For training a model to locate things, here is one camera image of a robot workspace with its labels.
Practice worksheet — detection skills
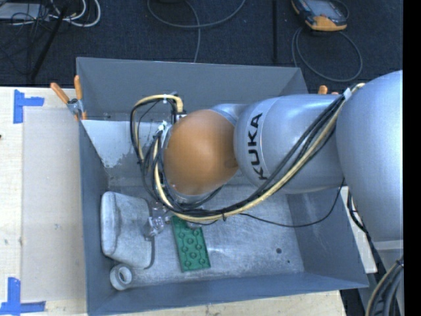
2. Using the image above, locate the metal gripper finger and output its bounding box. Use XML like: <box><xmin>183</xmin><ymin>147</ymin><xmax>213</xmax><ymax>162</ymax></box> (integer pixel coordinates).
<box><xmin>142</xmin><ymin>226</ymin><xmax>164</xmax><ymax>241</ymax></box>
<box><xmin>144</xmin><ymin>215</ymin><xmax>166</xmax><ymax>228</ymax></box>

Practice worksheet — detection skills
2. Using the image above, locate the dark green flat block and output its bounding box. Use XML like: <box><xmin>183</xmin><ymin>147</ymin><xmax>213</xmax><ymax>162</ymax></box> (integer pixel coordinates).
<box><xmin>170</xmin><ymin>215</ymin><xmax>212</xmax><ymax>273</ymax></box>

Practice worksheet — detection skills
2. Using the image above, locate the grey metal bin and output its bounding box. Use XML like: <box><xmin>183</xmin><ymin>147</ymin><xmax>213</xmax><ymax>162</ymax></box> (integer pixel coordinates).
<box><xmin>75</xmin><ymin>57</ymin><xmax>370</xmax><ymax>316</ymax></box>

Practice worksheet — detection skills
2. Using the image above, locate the pale wood flat board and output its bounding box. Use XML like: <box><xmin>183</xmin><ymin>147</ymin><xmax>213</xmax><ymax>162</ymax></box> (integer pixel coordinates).
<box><xmin>20</xmin><ymin>105</ymin><xmax>88</xmax><ymax>303</ymax></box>

